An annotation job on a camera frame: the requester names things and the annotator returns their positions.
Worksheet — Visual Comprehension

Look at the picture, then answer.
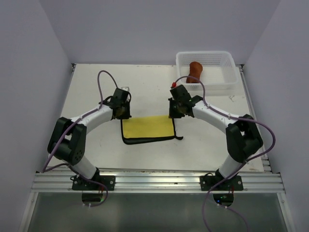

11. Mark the yellow microfiber towel black trim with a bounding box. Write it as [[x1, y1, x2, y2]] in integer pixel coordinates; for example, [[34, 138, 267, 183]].
[[121, 115, 183, 145]]

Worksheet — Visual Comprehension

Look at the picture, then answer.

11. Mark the brown microfiber towel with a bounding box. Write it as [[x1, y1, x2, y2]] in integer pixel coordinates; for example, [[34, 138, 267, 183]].
[[186, 61, 203, 84]]

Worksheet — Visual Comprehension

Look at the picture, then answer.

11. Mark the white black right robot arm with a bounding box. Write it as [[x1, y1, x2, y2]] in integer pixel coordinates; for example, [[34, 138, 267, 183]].
[[169, 83, 263, 190]]

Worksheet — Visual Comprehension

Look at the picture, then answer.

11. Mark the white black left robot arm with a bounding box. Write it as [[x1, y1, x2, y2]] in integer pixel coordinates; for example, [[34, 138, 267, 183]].
[[47, 87, 131, 190]]

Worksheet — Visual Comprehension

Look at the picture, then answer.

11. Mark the white perforated plastic basket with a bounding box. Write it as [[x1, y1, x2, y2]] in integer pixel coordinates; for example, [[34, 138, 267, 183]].
[[176, 51, 240, 90]]

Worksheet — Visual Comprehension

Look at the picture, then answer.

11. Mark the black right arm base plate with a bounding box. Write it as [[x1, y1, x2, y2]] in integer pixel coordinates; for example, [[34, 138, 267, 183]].
[[199, 175, 244, 191]]

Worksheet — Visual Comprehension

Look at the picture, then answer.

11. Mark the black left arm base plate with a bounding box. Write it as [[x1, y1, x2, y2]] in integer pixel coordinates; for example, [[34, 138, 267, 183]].
[[70, 175, 115, 191]]

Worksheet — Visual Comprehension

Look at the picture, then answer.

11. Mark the aluminium right side rail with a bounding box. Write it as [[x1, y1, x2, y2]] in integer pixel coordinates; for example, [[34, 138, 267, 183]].
[[236, 65, 273, 174]]

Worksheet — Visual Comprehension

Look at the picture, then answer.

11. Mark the aluminium table edge rail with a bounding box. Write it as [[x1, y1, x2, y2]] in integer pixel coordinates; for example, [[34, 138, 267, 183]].
[[30, 169, 285, 193]]

